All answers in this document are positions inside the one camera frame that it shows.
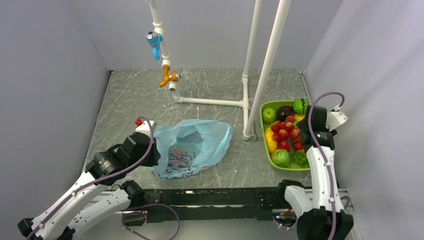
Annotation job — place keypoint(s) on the blue plastic tap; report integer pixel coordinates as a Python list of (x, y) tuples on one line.
[(154, 39)]

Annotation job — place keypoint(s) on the green plastic basket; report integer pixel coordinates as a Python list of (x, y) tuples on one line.
[(276, 105)]

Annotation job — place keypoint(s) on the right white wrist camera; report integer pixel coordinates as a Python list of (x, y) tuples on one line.
[(335, 118)]

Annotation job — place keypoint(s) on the white PVC pipe frame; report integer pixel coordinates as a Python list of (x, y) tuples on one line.
[(250, 110)]

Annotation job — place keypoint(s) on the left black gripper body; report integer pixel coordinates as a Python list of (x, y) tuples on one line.
[(151, 160)]

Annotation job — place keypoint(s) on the fake watermelon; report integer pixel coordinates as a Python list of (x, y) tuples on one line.
[(300, 106)]

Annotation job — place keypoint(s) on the fake yellow lemon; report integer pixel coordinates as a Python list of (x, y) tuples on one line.
[(271, 144), (299, 117)]

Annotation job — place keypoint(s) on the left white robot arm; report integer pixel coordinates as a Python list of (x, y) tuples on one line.
[(71, 215)]

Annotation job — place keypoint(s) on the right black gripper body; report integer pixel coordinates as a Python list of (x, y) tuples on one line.
[(300, 126)]

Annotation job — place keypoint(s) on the orange plastic tap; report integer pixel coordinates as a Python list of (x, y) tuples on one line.
[(168, 76)]

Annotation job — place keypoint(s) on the fake green lime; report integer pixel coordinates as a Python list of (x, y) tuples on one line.
[(281, 158)]

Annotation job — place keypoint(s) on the fake dark purple fruit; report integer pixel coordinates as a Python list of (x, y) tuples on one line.
[(283, 112)]

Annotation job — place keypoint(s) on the fake yellow lemon in basket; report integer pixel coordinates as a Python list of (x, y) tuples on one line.
[(299, 117)]

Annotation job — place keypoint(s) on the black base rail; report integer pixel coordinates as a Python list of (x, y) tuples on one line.
[(259, 203)]

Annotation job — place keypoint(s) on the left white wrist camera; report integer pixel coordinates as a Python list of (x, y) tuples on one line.
[(142, 126)]

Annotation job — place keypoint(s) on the fake green apple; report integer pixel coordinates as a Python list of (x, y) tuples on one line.
[(269, 115)]

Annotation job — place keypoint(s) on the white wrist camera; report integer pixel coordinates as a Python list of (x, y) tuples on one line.
[(142, 126), (335, 118)]

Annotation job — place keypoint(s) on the light blue plastic bag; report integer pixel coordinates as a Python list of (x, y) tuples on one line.
[(190, 147)]

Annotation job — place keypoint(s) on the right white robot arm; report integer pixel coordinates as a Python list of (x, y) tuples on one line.
[(321, 216)]

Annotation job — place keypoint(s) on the fake green grapes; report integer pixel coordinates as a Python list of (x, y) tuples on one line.
[(300, 159)]

